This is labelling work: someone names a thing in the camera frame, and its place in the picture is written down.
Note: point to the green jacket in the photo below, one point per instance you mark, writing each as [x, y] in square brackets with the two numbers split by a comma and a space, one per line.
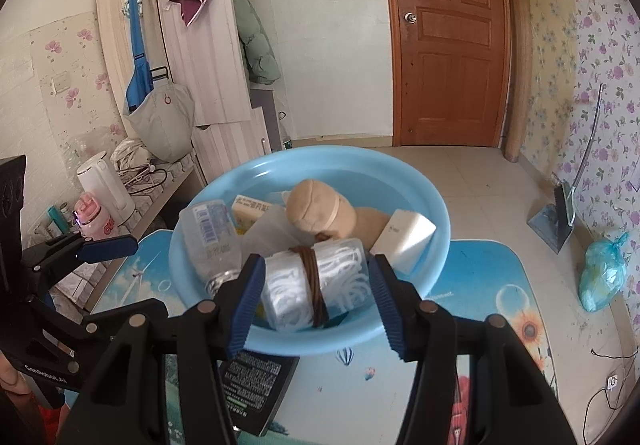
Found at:
[255, 50]

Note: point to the rolled bamboo mat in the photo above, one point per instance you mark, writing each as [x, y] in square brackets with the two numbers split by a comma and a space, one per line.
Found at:
[517, 75]

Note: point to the grey fabric bag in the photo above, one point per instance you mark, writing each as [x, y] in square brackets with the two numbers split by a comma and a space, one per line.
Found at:
[160, 125]

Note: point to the clear plastic bottle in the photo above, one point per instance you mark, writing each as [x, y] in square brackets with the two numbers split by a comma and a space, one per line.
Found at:
[210, 240]

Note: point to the light blue plastic basin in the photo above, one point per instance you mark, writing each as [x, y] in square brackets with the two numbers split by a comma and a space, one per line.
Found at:
[350, 175]

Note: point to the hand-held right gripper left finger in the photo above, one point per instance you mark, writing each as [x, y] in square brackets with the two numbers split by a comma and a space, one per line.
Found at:
[245, 310]

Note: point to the clear bottle green label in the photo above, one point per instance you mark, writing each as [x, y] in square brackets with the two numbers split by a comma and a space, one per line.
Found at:
[287, 137]

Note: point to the yellow white tissue pack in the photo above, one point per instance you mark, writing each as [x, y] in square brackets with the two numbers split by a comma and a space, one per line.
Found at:
[247, 210]

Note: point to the clear box of floss picks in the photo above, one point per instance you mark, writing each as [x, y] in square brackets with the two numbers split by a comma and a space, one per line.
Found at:
[345, 275]

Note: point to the metal door knob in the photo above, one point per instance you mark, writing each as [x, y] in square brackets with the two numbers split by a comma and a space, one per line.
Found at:
[410, 18]

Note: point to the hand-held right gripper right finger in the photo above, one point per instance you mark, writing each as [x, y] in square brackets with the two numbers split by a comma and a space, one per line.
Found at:
[390, 310]

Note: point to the pink drinking bottle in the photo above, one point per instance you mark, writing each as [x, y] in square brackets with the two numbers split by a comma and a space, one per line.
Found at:
[95, 225]

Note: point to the white charger plug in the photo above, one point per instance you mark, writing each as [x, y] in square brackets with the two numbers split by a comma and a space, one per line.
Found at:
[405, 240]

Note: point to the white wall socket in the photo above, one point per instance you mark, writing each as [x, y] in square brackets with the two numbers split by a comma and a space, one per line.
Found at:
[62, 83]

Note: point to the blue plastic bag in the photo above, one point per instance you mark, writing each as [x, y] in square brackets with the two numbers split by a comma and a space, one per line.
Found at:
[600, 275]

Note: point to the tan plush toy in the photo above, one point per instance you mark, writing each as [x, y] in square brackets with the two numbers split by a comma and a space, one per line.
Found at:
[315, 205]

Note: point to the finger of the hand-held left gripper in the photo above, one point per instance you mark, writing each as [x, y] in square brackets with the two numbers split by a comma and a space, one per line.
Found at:
[125, 312]
[107, 247]

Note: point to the black cosmetic tube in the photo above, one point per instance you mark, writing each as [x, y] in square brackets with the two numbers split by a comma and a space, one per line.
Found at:
[255, 385]

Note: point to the white electric kettle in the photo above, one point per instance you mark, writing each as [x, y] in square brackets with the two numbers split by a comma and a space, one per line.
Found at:
[105, 185]

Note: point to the blue apron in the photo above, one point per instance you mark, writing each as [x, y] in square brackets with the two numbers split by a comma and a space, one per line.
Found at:
[137, 50]

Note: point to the grey cabinet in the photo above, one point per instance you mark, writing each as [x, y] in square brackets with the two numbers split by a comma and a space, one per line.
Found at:
[262, 115]

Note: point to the person's left hand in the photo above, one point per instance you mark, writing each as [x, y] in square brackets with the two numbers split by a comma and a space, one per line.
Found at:
[9, 375]

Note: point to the brown wooden door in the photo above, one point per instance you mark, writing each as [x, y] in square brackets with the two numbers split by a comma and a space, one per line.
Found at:
[450, 75]

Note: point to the white floor plug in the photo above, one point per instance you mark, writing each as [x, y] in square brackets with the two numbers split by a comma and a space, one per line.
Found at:
[611, 381]

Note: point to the teal bottle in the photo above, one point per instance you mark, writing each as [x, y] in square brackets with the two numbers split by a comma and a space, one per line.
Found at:
[56, 220]

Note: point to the yellow floral mattress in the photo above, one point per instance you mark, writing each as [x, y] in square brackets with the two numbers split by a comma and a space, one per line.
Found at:
[550, 50]

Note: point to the white wood-grain wardrobe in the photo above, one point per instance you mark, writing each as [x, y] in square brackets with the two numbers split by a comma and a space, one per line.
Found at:
[200, 75]

